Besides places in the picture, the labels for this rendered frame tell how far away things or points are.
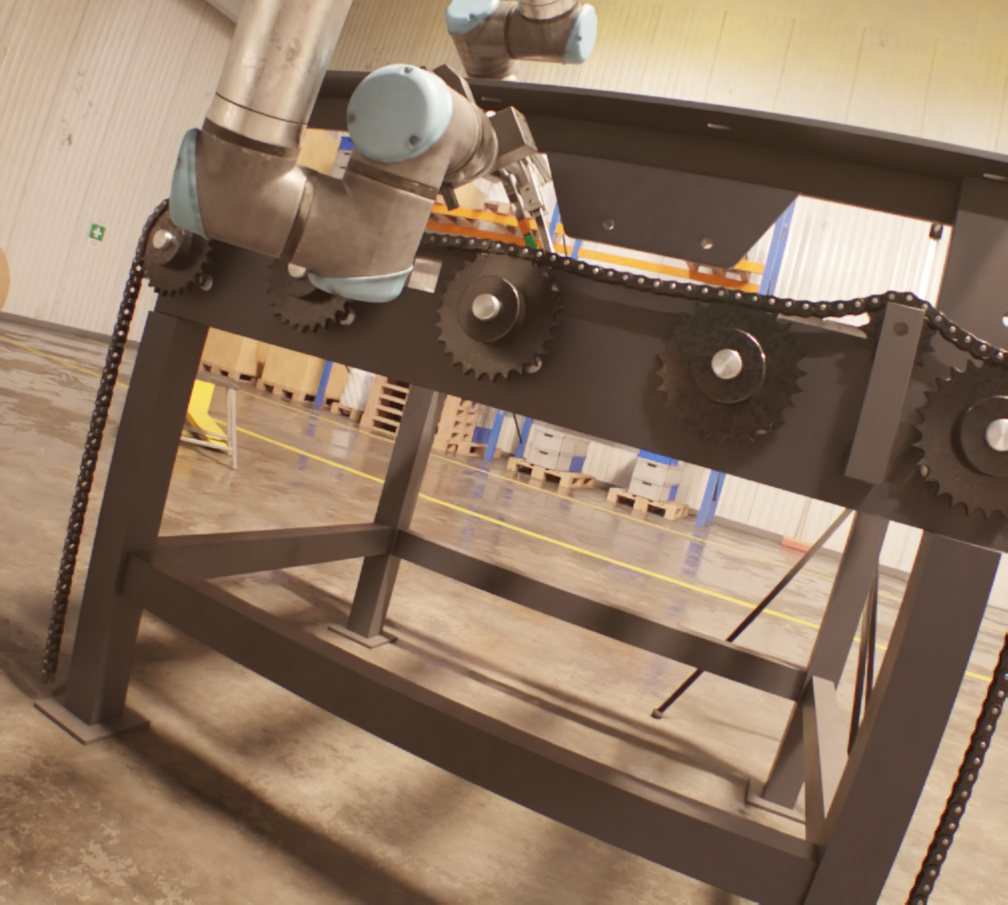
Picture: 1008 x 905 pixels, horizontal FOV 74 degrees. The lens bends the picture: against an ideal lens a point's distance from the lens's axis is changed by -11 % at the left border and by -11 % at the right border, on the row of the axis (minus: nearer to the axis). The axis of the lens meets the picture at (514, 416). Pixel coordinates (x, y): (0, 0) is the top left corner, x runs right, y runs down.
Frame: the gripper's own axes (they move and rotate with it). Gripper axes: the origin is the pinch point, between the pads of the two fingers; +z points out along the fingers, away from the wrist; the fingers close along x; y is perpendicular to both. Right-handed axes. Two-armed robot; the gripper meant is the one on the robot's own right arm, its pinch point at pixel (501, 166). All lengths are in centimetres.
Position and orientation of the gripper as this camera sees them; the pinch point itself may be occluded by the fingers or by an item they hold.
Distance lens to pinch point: 99.6
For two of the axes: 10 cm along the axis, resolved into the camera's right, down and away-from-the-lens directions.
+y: 3.5, 9.4, 0.6
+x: 9.0, -3.2, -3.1
